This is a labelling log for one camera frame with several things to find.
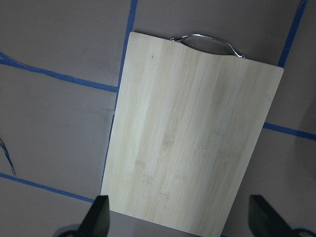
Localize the bamboo cutting board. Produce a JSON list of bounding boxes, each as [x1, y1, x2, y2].
[[101, 32, 283, 237]]

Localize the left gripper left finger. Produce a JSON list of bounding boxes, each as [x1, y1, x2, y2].
[[78, 196, 110, 237]]

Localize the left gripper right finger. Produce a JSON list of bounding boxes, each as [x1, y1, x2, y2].
[[249, 195, 296, 237]]

